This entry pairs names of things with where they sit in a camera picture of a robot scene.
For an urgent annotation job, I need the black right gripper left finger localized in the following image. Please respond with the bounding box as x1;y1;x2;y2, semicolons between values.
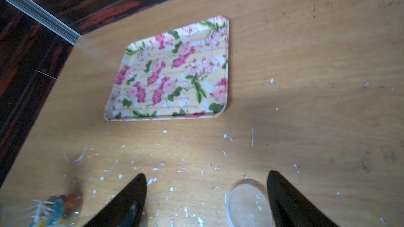
85;173;147;227

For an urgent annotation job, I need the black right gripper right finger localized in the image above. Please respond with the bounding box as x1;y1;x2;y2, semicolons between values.
267;170;336;227

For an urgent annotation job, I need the clear plastic jar lid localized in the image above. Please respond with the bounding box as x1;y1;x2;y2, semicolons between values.
225;184;273;227

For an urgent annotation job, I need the middle clear candy jar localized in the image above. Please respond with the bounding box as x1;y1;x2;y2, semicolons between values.
1;153;85;227

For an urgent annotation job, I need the floral rectangular tray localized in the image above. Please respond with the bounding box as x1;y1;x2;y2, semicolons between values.
104;15;229;121

